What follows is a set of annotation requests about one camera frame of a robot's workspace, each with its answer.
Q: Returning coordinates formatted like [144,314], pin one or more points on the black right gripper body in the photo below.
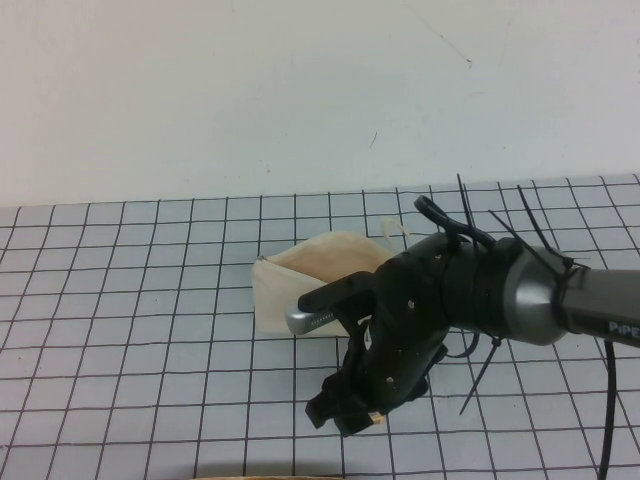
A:
[400,320]

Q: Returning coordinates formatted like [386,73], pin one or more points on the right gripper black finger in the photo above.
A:
[407,392]
[335,405]

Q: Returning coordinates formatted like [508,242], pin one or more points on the cream eraser with barcode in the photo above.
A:
[376,419]

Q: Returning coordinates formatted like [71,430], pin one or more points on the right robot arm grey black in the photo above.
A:
[530,295]

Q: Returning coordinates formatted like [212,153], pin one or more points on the cream fabric pencil case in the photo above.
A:
[272,300]

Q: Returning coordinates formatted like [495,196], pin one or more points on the black zip tie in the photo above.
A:
[463,200]
[480,380]
[534,217]
[502,222]

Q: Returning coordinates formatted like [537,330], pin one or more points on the blue grid tablecloth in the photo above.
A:
[150,300]

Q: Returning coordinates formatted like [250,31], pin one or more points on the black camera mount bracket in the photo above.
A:
[335,292]

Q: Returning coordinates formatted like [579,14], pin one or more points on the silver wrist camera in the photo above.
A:
[310,321]

